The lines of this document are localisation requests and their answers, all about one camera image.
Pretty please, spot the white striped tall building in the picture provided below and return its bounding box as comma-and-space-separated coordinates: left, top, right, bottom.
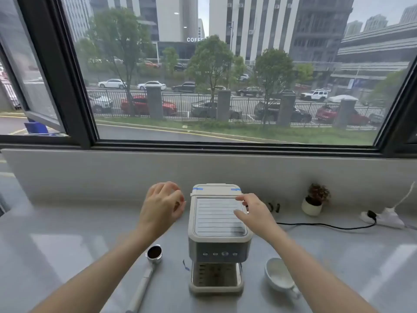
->
208, 0, 295, 64

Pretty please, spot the portafilter with ground coffee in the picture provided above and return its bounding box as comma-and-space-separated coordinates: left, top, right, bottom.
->
125, 245, 163, 313

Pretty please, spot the white power strip cable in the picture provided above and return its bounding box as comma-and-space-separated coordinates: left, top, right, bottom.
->
394, 181, 417, 213

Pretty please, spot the person's right hand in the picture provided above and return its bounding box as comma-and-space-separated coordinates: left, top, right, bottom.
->
233, 193, 278, 240

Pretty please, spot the glass building with sign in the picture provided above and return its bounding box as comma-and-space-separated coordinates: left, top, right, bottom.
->
139, 0, 200, 60

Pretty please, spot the black power cable with plug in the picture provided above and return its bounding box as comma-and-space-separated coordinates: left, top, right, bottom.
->
276, 210, 378, 231

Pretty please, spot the open black window sash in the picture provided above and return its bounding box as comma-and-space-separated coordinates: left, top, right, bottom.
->
0, 0, 67, 135

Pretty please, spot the beige espresso machine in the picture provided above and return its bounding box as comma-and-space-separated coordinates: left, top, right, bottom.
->
188, 183, 254, 296

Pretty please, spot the white ceramic cup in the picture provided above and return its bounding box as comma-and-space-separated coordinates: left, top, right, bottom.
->
264, 257, 302, 299

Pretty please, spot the dark grey tall building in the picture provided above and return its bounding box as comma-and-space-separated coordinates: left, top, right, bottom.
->
288, 0, 356, 64

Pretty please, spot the black metal fence with pillars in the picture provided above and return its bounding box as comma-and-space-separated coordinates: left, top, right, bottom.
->
86, 86, 387, 131

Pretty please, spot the blue sign board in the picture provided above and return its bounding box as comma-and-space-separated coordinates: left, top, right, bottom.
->
24, 120, 50, 136

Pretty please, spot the white power strip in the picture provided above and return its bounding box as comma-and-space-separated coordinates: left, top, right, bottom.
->
360, 207, 406, 229

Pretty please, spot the row of parked cars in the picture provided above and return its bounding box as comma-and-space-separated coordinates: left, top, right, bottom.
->
87, 60, 386, 128

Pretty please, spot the black window frame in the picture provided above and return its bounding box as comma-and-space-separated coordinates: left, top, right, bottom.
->
0, 0, 417, 159

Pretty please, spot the dark leafy tree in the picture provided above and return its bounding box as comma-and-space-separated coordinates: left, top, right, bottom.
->
253, 48, 296, 125

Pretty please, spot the person's left hand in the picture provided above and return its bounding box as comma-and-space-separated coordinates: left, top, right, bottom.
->
139, 181, 187, 234

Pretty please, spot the small potted plant white pot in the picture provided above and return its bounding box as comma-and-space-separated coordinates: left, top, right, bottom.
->
301, 183, 331, 216

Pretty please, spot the person's right forearm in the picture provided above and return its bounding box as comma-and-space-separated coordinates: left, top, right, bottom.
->
261, 231, 379, 313

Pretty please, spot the grey parking structure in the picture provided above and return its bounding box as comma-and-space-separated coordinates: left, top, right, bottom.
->
330, 22, 417, 95

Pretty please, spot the person's left forearm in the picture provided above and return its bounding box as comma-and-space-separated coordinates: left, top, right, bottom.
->
30, 225, 154, 313

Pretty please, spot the round leafy tree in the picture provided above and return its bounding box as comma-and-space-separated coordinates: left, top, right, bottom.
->
186, 35, 234, 98

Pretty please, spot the tall leafy tree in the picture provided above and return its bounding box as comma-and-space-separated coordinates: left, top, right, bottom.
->
76, 7, 155, 116

